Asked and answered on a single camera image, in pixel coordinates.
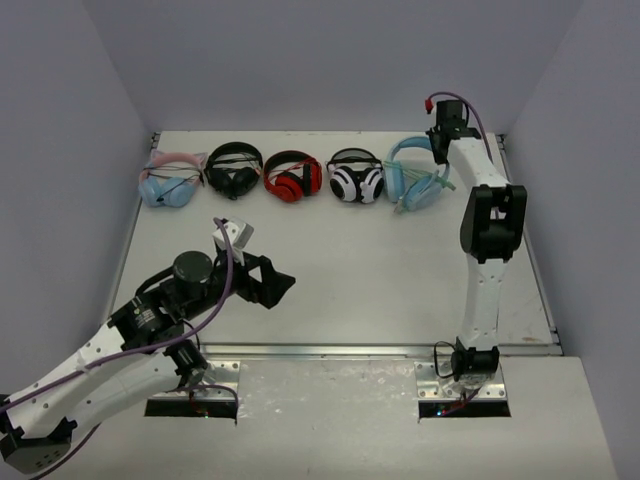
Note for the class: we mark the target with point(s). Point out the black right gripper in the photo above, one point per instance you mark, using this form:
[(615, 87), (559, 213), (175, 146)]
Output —
[(438, 157)]

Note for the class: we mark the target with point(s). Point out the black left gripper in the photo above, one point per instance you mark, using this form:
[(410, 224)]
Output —
[(249, 279)]

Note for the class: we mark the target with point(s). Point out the light blue over-ear headphones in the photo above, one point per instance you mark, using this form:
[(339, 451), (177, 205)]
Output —
[(410, 188)]

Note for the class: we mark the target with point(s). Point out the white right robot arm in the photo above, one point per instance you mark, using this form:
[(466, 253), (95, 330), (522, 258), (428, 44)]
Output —
[(491, 232)]

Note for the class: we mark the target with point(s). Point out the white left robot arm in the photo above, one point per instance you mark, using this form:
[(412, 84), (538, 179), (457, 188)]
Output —
[(144, 348)]

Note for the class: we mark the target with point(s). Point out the white black headphones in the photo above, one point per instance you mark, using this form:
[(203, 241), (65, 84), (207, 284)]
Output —
[(355, 176)]

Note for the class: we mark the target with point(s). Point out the red black headphones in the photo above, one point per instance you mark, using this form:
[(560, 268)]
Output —
[(291, 175)]

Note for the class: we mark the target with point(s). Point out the pink blue cat-ear headphones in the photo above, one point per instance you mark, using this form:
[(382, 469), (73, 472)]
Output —
[(171, 179)]

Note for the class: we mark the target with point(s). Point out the red white right wrist camera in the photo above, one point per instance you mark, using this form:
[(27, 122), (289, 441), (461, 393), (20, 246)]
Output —
[(429, 105)]

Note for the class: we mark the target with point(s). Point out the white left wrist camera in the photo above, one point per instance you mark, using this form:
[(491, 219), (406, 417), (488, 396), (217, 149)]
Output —
[(233, 235)]

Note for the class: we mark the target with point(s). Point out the aluminium table edge rail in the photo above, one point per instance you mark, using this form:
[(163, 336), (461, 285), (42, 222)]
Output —
[(326, 350)]

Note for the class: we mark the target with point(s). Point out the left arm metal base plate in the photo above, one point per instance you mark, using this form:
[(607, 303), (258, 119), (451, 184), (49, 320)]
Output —
[(216, 396)]

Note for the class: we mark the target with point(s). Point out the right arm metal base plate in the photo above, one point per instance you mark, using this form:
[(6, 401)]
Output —
[(477, 397)]

